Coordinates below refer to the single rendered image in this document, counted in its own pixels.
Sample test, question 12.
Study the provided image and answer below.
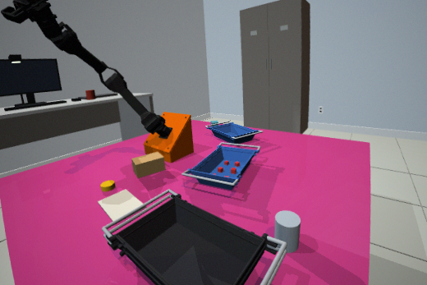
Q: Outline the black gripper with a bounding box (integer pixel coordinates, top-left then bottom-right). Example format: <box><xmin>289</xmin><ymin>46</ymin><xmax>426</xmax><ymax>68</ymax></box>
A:
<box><xmin>1</xmin><ymin>0</ymin><xmax>57</xmax><ymax>27</ymax></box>

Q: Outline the grey cylinder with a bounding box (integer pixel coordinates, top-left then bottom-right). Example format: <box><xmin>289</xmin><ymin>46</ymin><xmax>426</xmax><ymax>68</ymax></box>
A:
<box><xmin>275</xmin><ymin>210</ymin><xmax>301</xmax><ymax>253</ymax></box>

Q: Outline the yellow short cylinder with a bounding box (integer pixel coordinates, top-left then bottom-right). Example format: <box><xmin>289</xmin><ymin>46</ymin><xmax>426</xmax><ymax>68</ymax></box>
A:
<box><xmin>100</xmin><ymin>180</ymin><xmax>115</xmax><ymax>192</ymax></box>

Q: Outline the blue plastic tray with grey wire bars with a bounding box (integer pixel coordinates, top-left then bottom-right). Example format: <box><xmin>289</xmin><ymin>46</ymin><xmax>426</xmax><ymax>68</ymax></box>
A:
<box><xmin>205</xmin><ymin>121</ymin><xmax>263</xmax><ymax>144</ymax></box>

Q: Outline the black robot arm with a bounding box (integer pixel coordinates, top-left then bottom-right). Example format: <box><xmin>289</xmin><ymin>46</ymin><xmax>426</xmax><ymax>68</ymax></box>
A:
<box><xmin>39</xmin><ymin>21</ymin><xmax>172</xmax><ymax>139</ymax></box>

